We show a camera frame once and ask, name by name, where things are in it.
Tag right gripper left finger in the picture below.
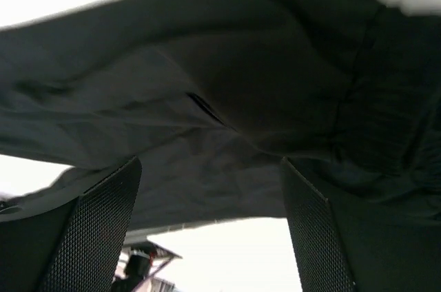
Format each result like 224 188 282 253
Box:
1 158 142 292

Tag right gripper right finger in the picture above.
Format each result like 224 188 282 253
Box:
280 158 440 291

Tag black trousers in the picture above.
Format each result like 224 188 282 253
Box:
1 0 440 230

